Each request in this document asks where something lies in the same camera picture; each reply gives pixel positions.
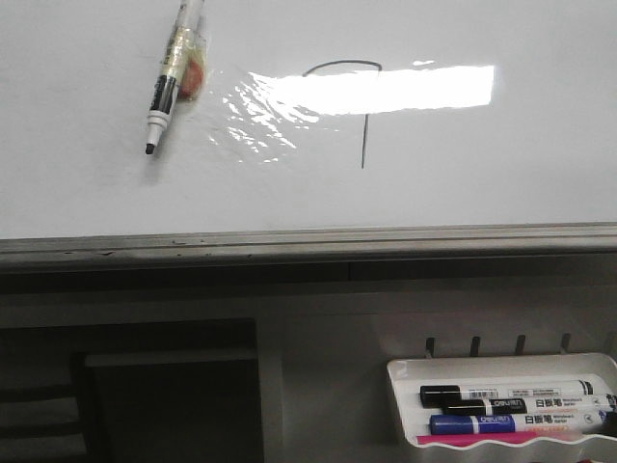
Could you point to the metal hook far left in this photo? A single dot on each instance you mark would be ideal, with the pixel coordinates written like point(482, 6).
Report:
point(429, 350)

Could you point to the metal hook far right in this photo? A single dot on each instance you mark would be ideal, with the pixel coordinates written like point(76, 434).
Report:
point(564, 346)

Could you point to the white whiteboard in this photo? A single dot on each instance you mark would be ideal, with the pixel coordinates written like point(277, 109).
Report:
point(323, 130)

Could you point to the pink marker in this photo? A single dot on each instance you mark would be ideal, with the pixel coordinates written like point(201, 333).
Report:
point(465, 440)

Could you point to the black capped marker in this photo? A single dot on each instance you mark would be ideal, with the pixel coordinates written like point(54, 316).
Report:
point(435, 395)
point(526, 405)

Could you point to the metal hook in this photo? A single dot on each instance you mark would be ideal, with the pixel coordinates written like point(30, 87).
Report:
point(429, 350)
point(474, 348)
point(564, 346)
point(520, 345)

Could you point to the white plastic marker tray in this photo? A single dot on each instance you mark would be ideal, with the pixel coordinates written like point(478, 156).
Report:
point(406, 377)

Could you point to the black capped marker middle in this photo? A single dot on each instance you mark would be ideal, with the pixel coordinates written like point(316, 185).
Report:
point(526, 405)

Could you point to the black capped marker top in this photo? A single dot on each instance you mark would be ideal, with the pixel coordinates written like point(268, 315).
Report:
point(435, 395)

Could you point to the black white whiteboard marker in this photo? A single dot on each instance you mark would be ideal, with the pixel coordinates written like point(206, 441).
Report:
point(181, 49)

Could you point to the blue capped marker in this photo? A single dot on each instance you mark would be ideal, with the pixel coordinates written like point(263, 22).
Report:
point(589, 421)

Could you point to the dark chair under table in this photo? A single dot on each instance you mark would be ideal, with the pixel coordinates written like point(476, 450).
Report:
point(200, 406)

